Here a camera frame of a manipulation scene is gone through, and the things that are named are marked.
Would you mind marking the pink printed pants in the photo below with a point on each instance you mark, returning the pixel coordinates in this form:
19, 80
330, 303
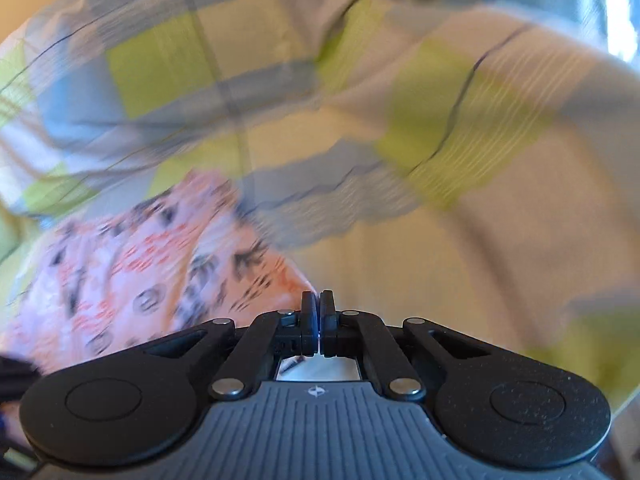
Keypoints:
150, 270

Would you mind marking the plaid green blue quilt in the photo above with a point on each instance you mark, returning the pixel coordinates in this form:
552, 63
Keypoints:
350, 110

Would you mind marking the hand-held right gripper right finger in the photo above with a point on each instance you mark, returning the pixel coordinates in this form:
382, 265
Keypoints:
327, 321

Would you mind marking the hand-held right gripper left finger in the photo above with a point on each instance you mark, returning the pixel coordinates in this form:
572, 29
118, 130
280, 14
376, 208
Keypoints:
308, 321

